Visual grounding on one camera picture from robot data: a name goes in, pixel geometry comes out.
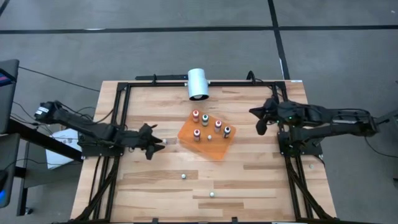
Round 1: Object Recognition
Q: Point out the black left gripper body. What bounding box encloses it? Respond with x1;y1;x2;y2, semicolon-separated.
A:
124;127;154;150

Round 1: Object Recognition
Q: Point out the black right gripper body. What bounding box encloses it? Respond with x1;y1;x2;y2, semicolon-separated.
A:
264;98;293;125

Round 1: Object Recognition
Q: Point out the black bar behind table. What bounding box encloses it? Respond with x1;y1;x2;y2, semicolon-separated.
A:
135;73;189;81

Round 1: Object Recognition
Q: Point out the orange translucent plastic tray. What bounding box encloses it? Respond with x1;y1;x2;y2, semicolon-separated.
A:
177;110;236;161

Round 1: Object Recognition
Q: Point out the cylindrical lamp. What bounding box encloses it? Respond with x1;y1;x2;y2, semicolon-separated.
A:
187;68;210;101

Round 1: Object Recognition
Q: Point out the white paper sheet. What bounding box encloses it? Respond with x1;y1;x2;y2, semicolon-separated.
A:
45;128;84;170

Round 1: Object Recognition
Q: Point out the grey monitor back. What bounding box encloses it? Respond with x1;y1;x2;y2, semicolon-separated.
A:
0;58;20;134
0;133;21;209

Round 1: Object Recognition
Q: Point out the black aluminium table frame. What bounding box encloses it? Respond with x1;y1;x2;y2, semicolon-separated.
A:
73;80;336;224

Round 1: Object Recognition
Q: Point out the black floor cable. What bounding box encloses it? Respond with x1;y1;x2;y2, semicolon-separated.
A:
18;66;101;93

